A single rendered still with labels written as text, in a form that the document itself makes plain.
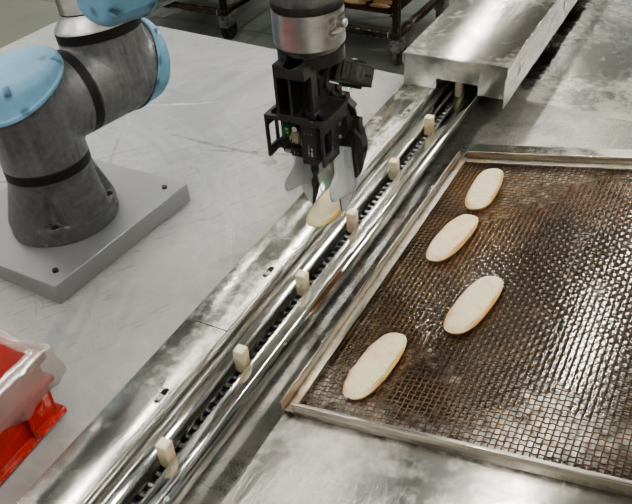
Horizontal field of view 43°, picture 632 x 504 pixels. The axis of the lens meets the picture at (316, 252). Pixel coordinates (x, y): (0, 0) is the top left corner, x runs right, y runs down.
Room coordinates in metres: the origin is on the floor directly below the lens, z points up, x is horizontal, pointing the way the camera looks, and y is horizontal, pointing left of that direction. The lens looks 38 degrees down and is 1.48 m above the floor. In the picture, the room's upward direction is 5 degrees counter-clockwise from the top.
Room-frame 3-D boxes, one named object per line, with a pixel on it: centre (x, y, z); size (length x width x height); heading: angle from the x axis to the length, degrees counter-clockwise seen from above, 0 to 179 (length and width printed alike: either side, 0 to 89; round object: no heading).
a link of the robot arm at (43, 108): (0.95, 0.35, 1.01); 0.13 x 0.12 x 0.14; 137
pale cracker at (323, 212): (0.80, -0.02, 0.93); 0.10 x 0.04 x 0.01; 149
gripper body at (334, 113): (0.78, -0.01, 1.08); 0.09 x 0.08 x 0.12; 149
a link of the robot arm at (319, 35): (0.78, -0.01, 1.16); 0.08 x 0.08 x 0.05
